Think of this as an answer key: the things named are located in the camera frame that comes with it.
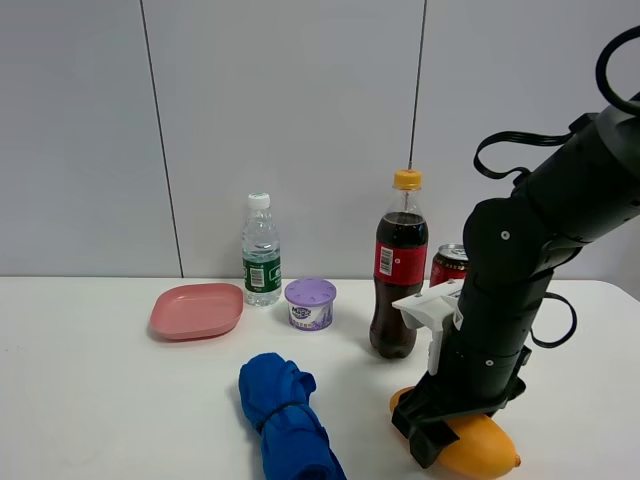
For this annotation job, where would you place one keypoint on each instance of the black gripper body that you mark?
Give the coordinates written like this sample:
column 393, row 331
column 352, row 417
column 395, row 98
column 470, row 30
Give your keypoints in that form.
column 421, row 413

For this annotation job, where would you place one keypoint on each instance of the yellow mango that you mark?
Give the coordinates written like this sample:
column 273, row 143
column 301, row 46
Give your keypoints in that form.
column 472, row 446

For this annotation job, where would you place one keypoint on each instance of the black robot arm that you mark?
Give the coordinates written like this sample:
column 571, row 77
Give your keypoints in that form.
column 480, row 324

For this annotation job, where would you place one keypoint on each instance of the red drink can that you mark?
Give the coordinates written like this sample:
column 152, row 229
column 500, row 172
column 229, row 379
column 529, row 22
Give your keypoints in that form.
column 449, row 263

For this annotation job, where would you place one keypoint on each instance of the cola bottle yellow cap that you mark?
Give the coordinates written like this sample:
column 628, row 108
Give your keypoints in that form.
column 399, row 265

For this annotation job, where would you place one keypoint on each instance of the purple air freshener tub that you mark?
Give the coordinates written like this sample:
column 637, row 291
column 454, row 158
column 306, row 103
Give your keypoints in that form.
column 310, row 303

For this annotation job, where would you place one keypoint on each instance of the blue rolled cloth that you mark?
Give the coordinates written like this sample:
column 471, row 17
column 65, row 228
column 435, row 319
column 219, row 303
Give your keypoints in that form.
column 275, row 399

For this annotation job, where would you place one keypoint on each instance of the clear water bottle green label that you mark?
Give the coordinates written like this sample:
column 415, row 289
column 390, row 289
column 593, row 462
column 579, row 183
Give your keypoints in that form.
column 261, row 254

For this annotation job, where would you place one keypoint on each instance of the pink square plate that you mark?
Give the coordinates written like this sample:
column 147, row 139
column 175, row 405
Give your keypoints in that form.
column 191, row 312

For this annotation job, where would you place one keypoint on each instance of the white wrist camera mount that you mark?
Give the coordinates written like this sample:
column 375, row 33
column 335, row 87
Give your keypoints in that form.
column 432, row 308

